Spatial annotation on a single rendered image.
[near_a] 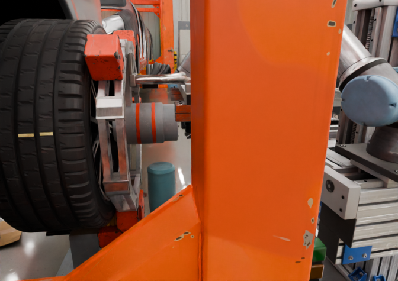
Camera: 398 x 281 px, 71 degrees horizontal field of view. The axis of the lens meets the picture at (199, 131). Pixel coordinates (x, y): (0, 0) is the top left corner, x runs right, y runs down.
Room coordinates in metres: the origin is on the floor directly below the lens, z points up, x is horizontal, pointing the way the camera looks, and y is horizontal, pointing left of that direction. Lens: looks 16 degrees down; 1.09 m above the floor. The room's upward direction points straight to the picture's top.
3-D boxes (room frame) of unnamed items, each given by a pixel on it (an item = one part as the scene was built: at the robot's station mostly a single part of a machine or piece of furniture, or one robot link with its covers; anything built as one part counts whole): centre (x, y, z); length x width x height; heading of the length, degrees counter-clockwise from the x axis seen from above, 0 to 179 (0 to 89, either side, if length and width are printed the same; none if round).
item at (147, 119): (0.94, 0.18, 0.85); 0.21 x 0.14 x 0.14; 98
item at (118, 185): (0.93, 0.25, 0.85); 0.54 x 0.07 x 0.54; 8
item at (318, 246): (0.56, -0.27, 0.64); 0.04 x 0.04 x 0.04; 8
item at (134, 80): (0.85, 0.12, 1.03); 0.19 x 0.18 x 0.11; 98
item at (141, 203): (0.92, 0.29, 0.48); 0.16 x 0.12 x 0.17; 98
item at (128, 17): (3.85, 0.94, 1.36); 0.71 x 0.30 x 0.51; 8
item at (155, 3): (10.46, 2.64, 2.55); 2.58 x 0.12 x 0.40; 98
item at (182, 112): (0.79, 0.02, 0.93); 0.09 x 0.05 x 0.05; 98
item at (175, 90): (1.12, 0.07, 0.93); 0.09 x 0.05 x 0.05; 98
